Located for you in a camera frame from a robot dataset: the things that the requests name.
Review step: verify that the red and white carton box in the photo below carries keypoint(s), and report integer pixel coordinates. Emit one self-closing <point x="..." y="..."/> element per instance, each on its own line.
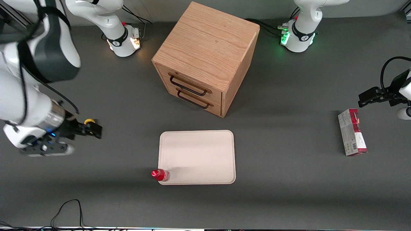
<point x="351" y="134"/>

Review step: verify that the wooden drawer cabinet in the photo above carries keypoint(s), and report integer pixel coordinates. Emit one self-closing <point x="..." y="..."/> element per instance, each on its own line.
<point x="208" y="45"/>

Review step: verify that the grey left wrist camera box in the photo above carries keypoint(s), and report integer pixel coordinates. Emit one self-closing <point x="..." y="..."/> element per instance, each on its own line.
<point x="404" y="114"/>

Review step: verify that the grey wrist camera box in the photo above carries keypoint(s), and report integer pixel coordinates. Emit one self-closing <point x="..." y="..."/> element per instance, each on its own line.
<point x="48" y="149"/>
<point x="404" y="114"/>

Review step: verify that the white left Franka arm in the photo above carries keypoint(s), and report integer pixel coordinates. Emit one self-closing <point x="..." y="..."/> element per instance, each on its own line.
<point x="305" y="32"/>

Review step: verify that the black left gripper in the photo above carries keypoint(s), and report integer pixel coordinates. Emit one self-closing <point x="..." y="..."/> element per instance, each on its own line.
<point x="389" y="95"/>

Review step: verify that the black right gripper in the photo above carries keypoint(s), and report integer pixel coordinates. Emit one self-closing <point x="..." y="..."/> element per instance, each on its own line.
<point x="71" y="128"/>

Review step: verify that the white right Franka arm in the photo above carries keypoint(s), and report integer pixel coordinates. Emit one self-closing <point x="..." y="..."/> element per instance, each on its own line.
<point x="54" y="48"/>

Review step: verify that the red coke bottle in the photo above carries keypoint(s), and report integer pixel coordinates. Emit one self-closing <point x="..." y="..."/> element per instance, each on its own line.
<point x="160" y="175"/>

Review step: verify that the small yellow rounded block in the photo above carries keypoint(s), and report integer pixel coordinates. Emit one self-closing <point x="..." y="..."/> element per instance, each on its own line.
<point x="89" y="121"/>

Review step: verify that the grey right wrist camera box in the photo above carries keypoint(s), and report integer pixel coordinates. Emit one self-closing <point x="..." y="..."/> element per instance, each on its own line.
<point x="48" y="149"/>

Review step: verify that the white rectangular tray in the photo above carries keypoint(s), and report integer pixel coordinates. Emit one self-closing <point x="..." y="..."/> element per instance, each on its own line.
<point x="197" y="157"/>

